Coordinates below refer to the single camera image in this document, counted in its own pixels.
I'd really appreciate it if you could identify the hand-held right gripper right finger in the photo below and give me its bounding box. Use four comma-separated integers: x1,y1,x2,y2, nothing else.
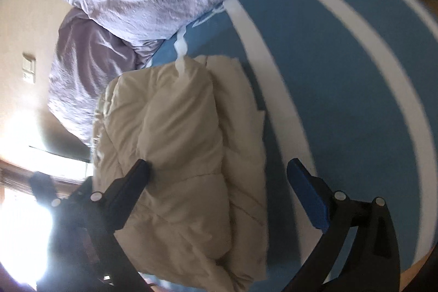
286,158,402,292

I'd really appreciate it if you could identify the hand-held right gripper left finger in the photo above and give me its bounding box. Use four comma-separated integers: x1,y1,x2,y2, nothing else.
44,158,153,292

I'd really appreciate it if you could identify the beige puffer jacket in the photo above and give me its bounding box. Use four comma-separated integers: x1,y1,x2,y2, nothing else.
91,54,269,284

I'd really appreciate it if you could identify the blue white striped bed sheet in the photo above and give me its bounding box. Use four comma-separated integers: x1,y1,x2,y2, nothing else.
151,0,438,282

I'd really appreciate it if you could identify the beige wall switch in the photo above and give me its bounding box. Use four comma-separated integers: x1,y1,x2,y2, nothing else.
21,52,36,84

